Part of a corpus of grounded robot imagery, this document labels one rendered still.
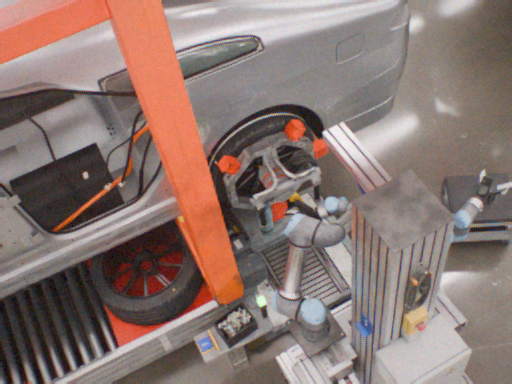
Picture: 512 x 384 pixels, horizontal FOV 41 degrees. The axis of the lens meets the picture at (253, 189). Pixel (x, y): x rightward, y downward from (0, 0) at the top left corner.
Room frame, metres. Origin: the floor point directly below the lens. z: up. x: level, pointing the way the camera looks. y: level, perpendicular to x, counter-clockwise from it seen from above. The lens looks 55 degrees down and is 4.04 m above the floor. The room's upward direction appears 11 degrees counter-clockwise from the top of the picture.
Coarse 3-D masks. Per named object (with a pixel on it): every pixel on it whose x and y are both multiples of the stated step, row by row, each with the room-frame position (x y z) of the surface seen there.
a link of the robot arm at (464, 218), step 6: (468, 204) 1.62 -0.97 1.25; (462, 210) 1.59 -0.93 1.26; (468, 210) 1.59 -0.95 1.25; (474, 210) 1.59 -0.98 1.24; (456, 216) 1.57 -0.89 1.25; (462, 216) 1.56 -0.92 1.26; (468, 216) 1.56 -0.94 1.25; (474, 216) 1.57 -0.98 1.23; (456, 222) 1.56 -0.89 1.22; (462, 222) 1.54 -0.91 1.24; (468, 222) 1.54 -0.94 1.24; (462, 228) 1.53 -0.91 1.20
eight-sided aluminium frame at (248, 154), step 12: (264, 144) 2.33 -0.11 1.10; (276, 144) 2.31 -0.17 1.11; (288, 144) 2.33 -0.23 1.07; (300, 144) 2.36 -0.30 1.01; (312, 144) 2.37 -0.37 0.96; (240, 156) 2.30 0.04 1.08; (252, 156) 2.26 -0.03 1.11; (312, 156) 2.37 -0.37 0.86; (240, 168) 2.24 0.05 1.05; (300, 168) 2.40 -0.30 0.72; (228, 180) 2.23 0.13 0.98; (228, 192) 2.25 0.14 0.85; (240, 204) 2.22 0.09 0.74
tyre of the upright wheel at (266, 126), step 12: (276, 108) 2.53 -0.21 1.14; (288, 108) 2.57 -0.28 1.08; (252, 120) 2.45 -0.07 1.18; (264, 120) 2.44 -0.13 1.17; (276, 120) 2.43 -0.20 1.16; (288, 120) 2.45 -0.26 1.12; (300, 120) 2.49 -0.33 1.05; (228, 132) 2.43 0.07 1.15; (240, 132) 2.40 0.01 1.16; (252, 132) 2.37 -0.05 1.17; (264, 132) 2.38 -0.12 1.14; (276, 132) 2.40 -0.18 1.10; (216, 144) 2.41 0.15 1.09; (228, 144) 2.36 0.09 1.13; (240, 144) 2.34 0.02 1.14; (216, 156) 2.35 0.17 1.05; (216, 168) 2.30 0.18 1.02; (216, 180) 2.28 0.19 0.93; (216, 192) 2.28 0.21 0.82
